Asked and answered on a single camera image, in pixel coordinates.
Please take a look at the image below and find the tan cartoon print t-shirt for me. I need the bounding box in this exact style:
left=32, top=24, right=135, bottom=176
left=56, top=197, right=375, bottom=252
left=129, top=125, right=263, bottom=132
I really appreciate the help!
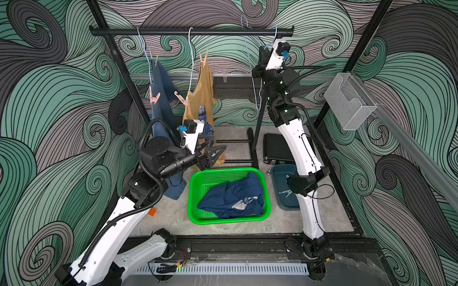
left=181, top=61, right=226, bottom=168

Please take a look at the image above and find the navy Mickey print t-shirt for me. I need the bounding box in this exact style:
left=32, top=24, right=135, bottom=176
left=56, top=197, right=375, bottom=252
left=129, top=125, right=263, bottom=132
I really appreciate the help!
left=198, top=172, right=264, bottom=219

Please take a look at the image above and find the white wire hanger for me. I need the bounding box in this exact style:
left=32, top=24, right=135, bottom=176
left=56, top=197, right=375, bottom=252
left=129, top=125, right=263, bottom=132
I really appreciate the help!
left=187, top=27, right=195, bottom=92

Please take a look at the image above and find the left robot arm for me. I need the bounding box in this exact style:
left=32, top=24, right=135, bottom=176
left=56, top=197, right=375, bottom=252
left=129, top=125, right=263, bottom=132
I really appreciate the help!
left=55, top=119, right=226, bottom=286

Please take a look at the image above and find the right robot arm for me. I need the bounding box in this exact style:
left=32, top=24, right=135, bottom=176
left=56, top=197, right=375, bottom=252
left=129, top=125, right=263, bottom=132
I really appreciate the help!
left=252, top=42, right=335, bottom=263

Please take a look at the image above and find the green plastic basket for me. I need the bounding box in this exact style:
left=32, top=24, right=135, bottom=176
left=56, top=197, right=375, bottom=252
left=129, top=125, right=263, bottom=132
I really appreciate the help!
left=188, top=168, right=271, bottom=225

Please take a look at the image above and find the slate blue t-shirt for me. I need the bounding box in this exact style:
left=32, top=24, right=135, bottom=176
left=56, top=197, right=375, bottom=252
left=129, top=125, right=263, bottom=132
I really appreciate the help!
left=151, top=60, right=187, bottom=200

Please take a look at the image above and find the black ribbed case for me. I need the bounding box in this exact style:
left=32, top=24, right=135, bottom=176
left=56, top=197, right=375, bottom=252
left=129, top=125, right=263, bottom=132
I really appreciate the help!
left=262, top=133, right=295, bottom=165

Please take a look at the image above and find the teal plastic tray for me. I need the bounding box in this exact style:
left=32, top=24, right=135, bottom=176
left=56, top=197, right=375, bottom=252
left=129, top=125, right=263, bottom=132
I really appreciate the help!
left=271, top=164, right=299, bottom=211

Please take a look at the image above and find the grey clothespin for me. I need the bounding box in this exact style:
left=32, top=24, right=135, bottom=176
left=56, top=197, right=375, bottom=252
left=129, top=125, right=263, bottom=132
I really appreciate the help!
left=150, top=53, right=158, bottom=67

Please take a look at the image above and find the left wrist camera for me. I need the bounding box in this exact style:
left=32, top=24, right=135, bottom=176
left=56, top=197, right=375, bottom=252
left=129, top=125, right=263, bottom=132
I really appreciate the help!
left=177, top=119, right=205, bottom=154

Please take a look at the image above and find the clear mesh wall bin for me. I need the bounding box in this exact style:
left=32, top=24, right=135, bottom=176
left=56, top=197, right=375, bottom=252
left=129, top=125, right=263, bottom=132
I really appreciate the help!
left=324, top=72, right=377, bottom=131

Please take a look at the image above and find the white slotted cable duct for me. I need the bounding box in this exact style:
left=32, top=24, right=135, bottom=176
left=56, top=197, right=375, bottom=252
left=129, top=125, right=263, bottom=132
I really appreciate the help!
left=135, top=262, right=310, bottom=276

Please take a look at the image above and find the black clothes rack frame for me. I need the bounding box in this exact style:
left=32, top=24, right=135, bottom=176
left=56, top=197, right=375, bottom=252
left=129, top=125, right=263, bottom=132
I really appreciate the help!
left=89, top=26, right=295, bottom=168

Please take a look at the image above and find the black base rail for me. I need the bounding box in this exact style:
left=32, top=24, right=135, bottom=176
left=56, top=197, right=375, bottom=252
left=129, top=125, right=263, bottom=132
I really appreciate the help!
left=121, top=234, right=380, bottom=262

